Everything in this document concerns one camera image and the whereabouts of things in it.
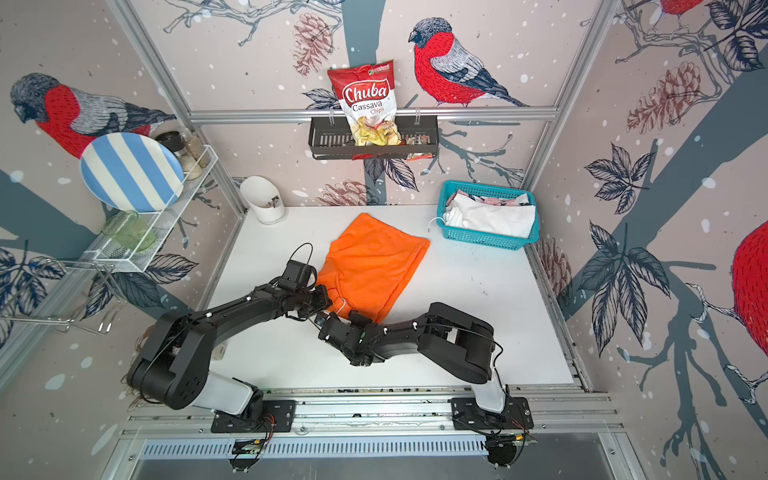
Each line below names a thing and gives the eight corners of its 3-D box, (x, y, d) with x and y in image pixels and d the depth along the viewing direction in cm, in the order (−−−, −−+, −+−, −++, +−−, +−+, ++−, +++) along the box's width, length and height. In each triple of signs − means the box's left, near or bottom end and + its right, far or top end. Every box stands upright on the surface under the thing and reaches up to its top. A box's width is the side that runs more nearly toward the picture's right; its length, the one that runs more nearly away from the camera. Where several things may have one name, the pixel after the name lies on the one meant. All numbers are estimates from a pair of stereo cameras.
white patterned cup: (252, 227, 118) (234, 197, 105) (260, 205, 126) (246, 175, 113) (283, 226, 118) (269, 197, 105) (290, 205, 126) (278, 175, 113)
